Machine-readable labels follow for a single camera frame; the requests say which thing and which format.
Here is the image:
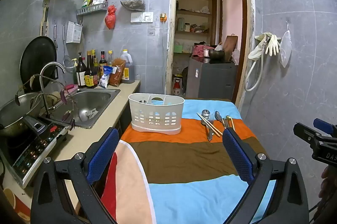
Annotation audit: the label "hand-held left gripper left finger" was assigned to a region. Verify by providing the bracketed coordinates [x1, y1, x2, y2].
[30, 127, 120, 224]

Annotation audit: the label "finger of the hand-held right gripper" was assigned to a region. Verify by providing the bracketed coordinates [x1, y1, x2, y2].
[313, 118, 337, 135]
[293, 122, 320, 147]

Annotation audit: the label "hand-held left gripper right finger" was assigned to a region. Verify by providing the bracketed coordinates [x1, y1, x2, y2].
[222, 127, 310, 224]

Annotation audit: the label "wooden chopstick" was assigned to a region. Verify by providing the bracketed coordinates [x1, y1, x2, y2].
[196, 113, 220, 138]
[199, 113, 223, 137]

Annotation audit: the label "oval steel spoon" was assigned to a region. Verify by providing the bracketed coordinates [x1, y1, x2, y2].
[214, 110, 227, 129]

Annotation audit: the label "round steel spoon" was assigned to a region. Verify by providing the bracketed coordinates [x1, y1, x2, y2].
[201, 109, 211, 126]

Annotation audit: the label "white plastic utensil caddy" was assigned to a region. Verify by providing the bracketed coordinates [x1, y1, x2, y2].
[128, 93, 185, 135]

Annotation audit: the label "person's right hand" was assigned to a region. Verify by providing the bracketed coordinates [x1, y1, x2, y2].
[321, 167, 334, 198]

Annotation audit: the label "grey dishcloth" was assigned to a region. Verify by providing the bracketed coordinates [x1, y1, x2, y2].
[87, 108, 100, 120]

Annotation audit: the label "striped blanket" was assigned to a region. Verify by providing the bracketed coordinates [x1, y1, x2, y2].
[101, 99, 277, 224]

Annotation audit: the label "stainless steel sink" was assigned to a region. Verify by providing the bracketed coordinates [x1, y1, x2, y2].
[53, 88, 121, 130]

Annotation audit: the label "induction cooker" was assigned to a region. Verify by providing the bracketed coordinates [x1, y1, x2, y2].
[0, 115, 72, 189]

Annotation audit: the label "blue white bag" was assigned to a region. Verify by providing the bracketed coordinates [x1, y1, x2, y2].
[98, 66, 117, 88]

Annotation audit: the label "soy sauce bottle yellow label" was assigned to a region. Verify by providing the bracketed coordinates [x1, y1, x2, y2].
[84, 50, 99, 89]

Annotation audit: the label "orange brown packet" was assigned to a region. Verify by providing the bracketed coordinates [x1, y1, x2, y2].
[108, 58, 126, 87]

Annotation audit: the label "white mesh bag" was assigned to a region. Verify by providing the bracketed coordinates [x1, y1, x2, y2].
[279, 21, 292, 68]

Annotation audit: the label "dark pump bottle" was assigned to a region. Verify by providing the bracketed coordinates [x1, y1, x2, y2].
[76, 52, 87, 87]

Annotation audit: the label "cooking oil jug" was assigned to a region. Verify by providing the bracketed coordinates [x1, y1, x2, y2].
[120, 49, 135, 84]

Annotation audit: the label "dark sauce bottle yellow cap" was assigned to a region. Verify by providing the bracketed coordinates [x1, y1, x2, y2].
[92, 49, 102, 78]

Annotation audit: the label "cream rubber gloves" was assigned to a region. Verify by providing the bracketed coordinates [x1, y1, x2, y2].
[247, 32, 281, 60]

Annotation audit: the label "sauce bottle red cap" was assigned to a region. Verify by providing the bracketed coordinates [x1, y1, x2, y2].
[99, 51, 106, 75]

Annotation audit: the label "red white container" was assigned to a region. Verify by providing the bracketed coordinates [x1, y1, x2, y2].
[2, 187, 32, 223]

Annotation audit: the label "steel wok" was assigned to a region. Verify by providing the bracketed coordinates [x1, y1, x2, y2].
[0, 92, 44, 136]

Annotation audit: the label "hanging steel strainer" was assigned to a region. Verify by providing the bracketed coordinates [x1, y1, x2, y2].
[62, 25, 74, 68]

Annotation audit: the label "steel bowl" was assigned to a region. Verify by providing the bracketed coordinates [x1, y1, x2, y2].
[208, 50, 226, 62]

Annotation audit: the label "steel faucet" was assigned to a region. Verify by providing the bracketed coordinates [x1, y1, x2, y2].
[39, 62, 66, 114]

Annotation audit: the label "wooden cutting board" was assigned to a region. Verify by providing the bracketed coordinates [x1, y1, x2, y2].
[222, 35, 238, 63]

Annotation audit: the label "pink cloth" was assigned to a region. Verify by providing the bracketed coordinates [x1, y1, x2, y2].
[192, 45, 209, 58]

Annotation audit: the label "black frying pan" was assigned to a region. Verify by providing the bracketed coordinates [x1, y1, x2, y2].
[20, 36, 58, 86]

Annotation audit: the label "red plastic bag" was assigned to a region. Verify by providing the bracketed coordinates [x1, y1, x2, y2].
[105, 4, 117, 29]

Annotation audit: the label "wooden spatula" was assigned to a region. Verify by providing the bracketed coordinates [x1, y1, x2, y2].
[40, 0, 51, 37]

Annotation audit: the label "wooden shelf unit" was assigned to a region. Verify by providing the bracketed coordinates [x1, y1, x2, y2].
[175, 0, 218, 56]

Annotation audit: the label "white hose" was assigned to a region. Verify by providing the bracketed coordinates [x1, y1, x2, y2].
[243, 39, 265, 92]

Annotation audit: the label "white power cable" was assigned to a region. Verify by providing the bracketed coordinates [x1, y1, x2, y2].
[163, 21, 169, 94]

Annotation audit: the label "white wall box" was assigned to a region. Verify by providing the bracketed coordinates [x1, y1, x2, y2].
[66, 21, 82, 44]

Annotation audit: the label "wooden door frame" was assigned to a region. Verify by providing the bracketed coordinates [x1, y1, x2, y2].
[164, 0, 256, 114]

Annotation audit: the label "grey wall shelf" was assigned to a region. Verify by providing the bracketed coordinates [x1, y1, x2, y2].
[76, 2, 108, 16]

